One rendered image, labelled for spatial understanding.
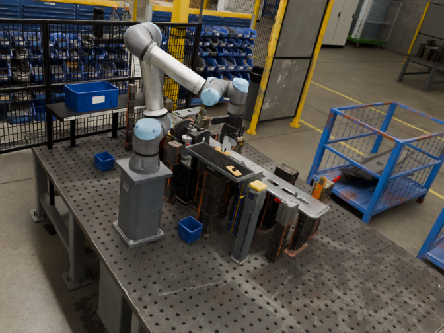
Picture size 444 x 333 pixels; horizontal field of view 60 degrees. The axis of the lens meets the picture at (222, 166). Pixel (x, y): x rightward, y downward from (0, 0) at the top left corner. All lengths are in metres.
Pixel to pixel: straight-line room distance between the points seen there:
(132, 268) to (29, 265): 1.21
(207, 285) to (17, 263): 1.55
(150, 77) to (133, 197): 0.57
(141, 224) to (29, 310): 1.04
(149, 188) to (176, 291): 0.49
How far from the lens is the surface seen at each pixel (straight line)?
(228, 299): 1.85
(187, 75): 1.64
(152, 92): 1.84
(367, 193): 4.32
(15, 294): 2.83
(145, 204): 1.90
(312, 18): 5.46
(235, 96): 1.74
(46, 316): 2.67
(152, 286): 1.84
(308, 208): 2.04
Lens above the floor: 2.04
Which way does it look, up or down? 28 degrees down
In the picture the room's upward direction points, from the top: 12 degrees clockwise
